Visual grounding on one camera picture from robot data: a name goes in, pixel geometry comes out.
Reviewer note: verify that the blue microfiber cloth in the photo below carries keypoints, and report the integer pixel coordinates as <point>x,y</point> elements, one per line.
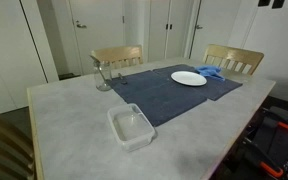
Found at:
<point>210,71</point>

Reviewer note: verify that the white round plate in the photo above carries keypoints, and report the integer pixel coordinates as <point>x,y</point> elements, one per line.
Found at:
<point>188,78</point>

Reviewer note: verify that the dark blue placemat left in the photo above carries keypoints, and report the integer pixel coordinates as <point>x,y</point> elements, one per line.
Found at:
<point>158,98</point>

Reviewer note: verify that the small dark utensil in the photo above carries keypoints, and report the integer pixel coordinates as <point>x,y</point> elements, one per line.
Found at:
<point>122,79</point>

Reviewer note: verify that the clear plastic container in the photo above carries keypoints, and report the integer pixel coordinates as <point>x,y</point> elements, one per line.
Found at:
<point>130,126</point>

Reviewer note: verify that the clear glass jar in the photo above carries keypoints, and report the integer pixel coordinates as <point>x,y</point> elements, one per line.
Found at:
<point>102,74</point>

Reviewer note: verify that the wooden chair right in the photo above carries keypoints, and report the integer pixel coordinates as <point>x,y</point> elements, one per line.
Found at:
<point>235,59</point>

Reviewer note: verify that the orange black clamp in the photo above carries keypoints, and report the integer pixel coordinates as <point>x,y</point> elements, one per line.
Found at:
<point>267,150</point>

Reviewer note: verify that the wooden chair near left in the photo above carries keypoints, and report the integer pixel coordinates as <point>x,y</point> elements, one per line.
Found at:
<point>17,158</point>

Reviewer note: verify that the silver door handle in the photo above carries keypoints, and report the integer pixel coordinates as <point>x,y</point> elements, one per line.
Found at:
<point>79,25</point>

